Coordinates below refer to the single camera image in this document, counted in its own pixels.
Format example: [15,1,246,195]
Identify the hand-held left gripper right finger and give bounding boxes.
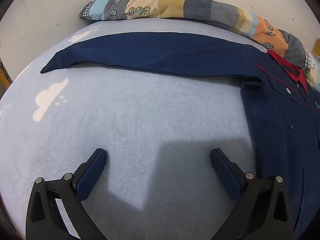
[210,148,293,240]

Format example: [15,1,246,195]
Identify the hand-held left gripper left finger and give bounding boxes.
[26,148,108,240]

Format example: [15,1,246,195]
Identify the navy blue work jacket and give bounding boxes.
[40,32,320,240]

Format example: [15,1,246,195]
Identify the light blue cloud bed sheet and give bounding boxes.
[0,17,300,240]

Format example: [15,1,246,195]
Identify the wooden shelf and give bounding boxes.
[0,57,13,85]

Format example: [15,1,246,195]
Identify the patchwork patterned quilt roll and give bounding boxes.
[79,0,320,90]

